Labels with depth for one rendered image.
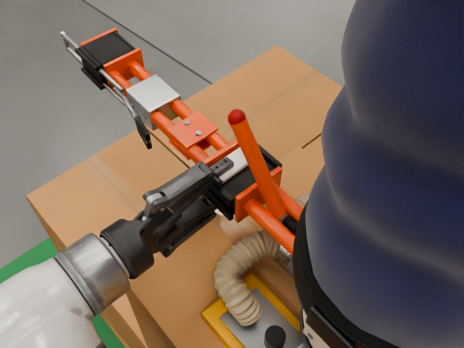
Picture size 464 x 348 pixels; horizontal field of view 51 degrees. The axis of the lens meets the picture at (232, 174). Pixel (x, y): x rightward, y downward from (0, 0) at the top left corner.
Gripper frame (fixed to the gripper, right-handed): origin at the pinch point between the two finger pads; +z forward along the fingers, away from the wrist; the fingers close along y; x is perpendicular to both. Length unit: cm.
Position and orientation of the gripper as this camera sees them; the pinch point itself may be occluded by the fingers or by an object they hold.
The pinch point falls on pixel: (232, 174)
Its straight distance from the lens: 70.0
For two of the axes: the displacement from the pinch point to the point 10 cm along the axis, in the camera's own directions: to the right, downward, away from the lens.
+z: 7.4, -5.3, 4.2
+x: 6.7, 5.8, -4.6
